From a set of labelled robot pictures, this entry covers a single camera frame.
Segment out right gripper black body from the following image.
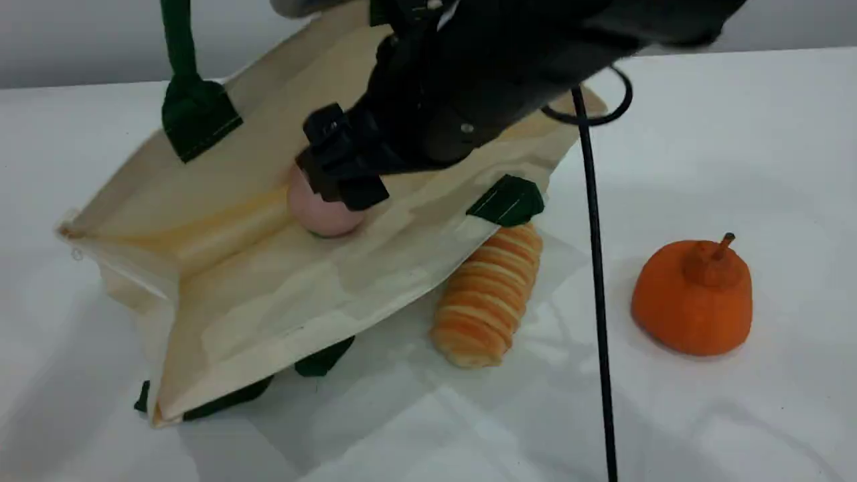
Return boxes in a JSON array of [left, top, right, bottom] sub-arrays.
[[360, 25, 511, 173]]

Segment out striped orange bread roll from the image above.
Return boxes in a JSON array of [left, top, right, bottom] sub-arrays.
[[431, 223, 544, 369]]

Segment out orange pumpkin with stem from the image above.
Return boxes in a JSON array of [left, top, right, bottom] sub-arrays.
[[631, 232, 754, 357]]

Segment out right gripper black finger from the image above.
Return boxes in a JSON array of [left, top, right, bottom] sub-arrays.
[[295, 143, 391, 212], [303, 102, 367, 163]]

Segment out black cable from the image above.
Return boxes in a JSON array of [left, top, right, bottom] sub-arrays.
[[541, 64, 635, 482]]

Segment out white canvas handbag green handles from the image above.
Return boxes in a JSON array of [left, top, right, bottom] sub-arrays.
[[57, 0, 607, 429]]

